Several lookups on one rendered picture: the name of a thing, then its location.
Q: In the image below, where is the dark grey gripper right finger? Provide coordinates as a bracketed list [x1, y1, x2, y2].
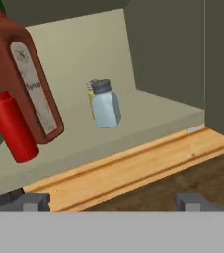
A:
[174, 192, 224, 212]

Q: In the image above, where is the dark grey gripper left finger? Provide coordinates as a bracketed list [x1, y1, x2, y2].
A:
[0, 187, 51, 212]

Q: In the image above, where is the red squeeze condiment bottle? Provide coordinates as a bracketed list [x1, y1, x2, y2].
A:
[0, 74, 40, 164]

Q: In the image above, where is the clear shaker dark grey lid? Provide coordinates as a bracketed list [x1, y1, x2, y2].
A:
[90, 78, 122, 129]

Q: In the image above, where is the yellow shaker grey lid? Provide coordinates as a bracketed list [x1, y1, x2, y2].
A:
[85, 79, 99, 121]

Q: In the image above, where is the brown syrup bottle green cap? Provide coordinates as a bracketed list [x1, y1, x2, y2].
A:
[0, 0, 65, 145]

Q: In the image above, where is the olive green cabinet door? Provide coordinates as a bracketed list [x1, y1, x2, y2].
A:
[122, 0, 224, 142]

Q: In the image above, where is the light wooden cutting board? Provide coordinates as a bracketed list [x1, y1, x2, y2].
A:
[23, 124, 224, 212]

